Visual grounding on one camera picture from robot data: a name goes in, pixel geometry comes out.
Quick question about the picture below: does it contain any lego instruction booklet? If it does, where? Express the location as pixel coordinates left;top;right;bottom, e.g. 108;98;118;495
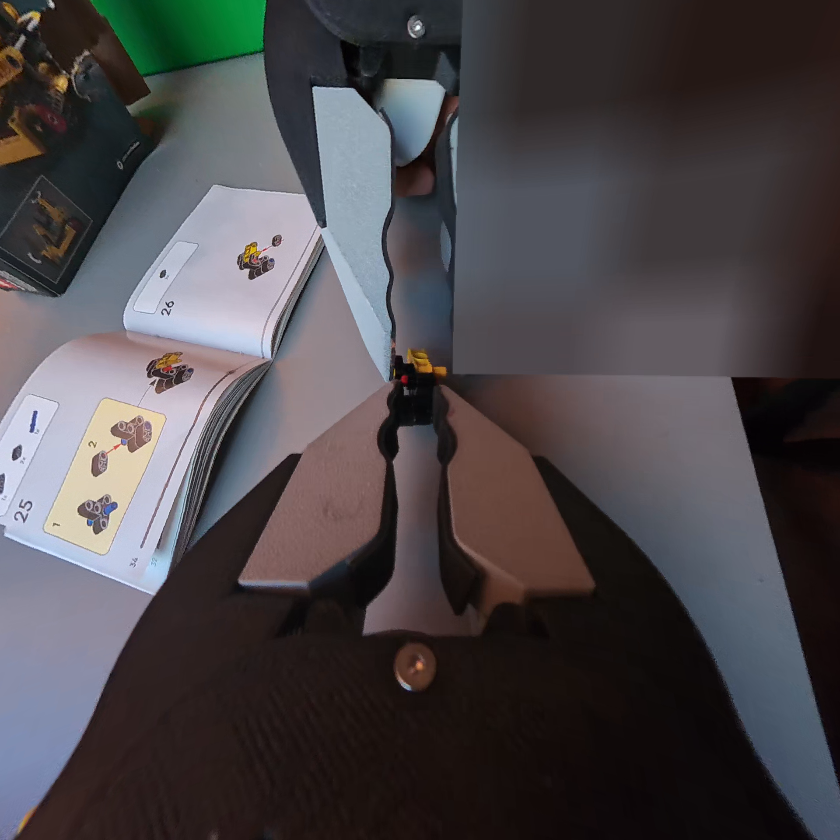
0;184;327;595

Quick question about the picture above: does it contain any green backdrop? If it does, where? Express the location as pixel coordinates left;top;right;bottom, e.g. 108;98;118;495
91;0;269;77

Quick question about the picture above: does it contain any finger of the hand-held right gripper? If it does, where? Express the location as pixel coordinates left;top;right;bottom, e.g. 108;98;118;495
312;85;399;383
438;113;459;277

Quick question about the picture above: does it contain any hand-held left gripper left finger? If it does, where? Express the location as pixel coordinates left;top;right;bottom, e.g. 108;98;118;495
236;382;400;603

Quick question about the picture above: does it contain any person's right hand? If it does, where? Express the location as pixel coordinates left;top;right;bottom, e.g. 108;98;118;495
395;161;439;199

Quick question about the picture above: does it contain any small black yellow lego assembly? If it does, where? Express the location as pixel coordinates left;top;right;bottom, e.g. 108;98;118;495
391;348;450;429

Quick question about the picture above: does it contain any dark lego set box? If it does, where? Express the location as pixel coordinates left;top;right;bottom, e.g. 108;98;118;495
0;0;160;298

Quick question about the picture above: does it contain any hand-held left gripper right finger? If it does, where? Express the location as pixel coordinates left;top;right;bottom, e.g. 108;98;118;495
435;384;598;616

